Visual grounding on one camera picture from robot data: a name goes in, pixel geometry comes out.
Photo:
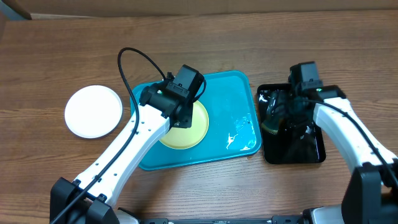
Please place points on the yellow-green plate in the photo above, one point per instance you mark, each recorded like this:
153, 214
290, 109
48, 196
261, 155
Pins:
185, 138

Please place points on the teal plastic tray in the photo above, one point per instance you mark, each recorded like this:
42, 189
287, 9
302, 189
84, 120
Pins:
233, 130

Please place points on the white plate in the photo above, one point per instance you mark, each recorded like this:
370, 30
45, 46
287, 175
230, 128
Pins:
93, 112

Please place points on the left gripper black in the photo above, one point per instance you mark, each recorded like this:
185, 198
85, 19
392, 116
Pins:
187, 121

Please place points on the yellow green sponge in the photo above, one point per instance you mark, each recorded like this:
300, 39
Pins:
271, 125

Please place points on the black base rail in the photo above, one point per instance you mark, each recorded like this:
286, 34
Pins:
277, 219

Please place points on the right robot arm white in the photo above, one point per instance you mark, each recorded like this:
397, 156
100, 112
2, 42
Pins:
371, 196

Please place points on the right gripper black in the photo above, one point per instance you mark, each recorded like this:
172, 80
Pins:
282, 107

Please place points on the black rectangular tray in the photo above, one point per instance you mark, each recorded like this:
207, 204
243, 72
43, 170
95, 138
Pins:
294, 143

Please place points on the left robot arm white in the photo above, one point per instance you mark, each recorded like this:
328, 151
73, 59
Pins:
90, 198

